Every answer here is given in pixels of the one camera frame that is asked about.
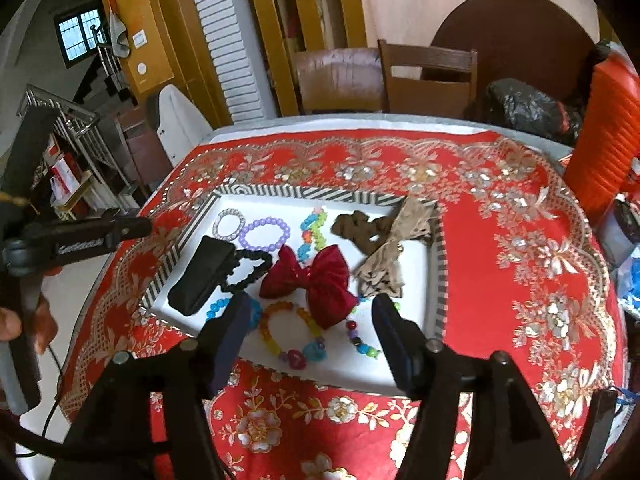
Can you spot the yellow wooden door frame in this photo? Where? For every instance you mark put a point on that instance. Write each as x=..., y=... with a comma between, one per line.
x=280, y=35

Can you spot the wooden slat chair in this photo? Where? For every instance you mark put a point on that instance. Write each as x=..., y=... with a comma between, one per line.
x=430, y=92

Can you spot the window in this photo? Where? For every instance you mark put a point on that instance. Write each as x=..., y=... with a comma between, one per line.
x=80, y=35

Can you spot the red satin bow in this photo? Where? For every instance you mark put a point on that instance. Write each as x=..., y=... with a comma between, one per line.
x=325, y=285

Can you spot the white wall switch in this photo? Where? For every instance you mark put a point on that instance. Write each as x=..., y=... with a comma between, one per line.
x=138, y=38

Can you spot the white tray with striped rim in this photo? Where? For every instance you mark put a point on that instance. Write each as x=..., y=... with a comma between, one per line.
x=340, y=375

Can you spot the black case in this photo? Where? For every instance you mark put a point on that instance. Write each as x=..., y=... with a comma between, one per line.
x=200, y=275

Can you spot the red floral tablecloth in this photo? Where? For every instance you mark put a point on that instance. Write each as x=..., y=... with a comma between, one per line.
x=500, y=240

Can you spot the dark round table top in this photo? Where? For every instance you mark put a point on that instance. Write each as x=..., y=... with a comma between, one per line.
x=515, y=35

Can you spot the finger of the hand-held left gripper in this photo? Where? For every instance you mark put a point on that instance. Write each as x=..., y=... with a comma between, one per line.
x=130, y=228

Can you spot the brown plush bow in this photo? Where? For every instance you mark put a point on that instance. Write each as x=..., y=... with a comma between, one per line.
x=365, y=232

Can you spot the brown cushioned chair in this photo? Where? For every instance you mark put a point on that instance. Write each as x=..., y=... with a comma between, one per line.
x=340, y=80

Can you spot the person's left hand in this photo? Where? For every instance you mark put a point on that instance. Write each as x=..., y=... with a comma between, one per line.
x=45, y=325

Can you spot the beige leopard print bow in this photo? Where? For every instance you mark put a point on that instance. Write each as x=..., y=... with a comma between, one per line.
x=395, y=255

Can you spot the grey hanging cloth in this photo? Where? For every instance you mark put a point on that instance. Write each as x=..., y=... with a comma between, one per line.
x=119, y=35

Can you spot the orange ribbed container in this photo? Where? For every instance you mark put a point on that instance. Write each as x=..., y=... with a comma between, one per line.
x=605, y=140

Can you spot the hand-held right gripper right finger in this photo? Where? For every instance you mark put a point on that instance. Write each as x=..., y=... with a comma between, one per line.
x=395, y=345

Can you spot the black plastic bag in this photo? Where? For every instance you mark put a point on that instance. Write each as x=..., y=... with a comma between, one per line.
x=530, y=110

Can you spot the black scrunchie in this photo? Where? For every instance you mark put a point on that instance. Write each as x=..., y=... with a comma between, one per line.
x=255, y=260

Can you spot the blue plastic bag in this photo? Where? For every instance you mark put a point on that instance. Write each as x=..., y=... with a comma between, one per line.
x=629, y=285

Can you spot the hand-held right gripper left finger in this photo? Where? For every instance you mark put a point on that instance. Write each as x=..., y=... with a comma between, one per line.
x=235, y=340

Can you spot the red white box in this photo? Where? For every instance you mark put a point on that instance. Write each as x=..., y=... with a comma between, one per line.
x=65, y=177

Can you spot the steel stair railing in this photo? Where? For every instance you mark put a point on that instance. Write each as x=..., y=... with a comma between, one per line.
x=107, y=65

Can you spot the white louvered shutter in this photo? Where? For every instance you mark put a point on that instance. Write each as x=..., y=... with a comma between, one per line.
x=230, y=35

